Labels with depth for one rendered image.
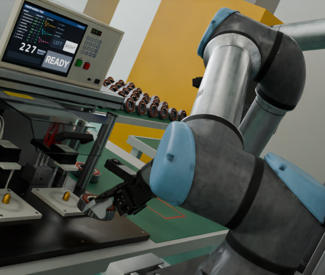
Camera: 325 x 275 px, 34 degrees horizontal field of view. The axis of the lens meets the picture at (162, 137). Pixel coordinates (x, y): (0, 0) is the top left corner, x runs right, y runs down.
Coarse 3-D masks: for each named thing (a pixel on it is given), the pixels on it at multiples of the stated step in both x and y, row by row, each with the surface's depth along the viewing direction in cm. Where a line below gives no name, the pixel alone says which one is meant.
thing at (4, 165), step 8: (0, 144) 143; (8, 144) 146; (0, 152) 142; (8, 152) 143; (16, 152) 145; (0, 160) 142; (8, 160) 144; (16, 160) 146; (8, 168) 142; (16, 168) 144
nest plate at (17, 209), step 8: (0, 192) 149; (8, 192) 151; (0, 200) 144; (16, 200) 148; (0, 208) 139; (8, 208) 141; (16, 208) 143; (24, 208) 145; (32, 208) 148; (0, 216) 135; (8, 216) 137; (16, 216) 139; (24, 216) 141; (32, 216) 143; (40, 216) 146
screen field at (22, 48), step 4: (20, 44) 140; (24, 44) 141; (28, 44) 142; (20, 48) 141; (24, 48) 142; (28, 48) 143; (32, 48) 144; (36, 48) 145; (28, 52) 144; (32, 52) 145
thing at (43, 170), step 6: (30, 162) 170; (24, 168) 169; (30, 168) 168; (36, 168) 167; (42, 168) 169; (48, 168) 172; (24, 174) 169; (30, 174) 168; (36, 174) 167; (42, 174) 170; (48, 174) 172; (30, 180) 167; (36, 180) 169; (42, 180) 171; (48, 180) 173
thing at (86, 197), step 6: (84, 198) 151; (90, 198) 155; (78, 204) 152; (84, 204) 150; (90, 210) 149; (108, 210) 151; (114, 210) 153; (90, 216) 149; (96, 216) 149; (108, 216) 151
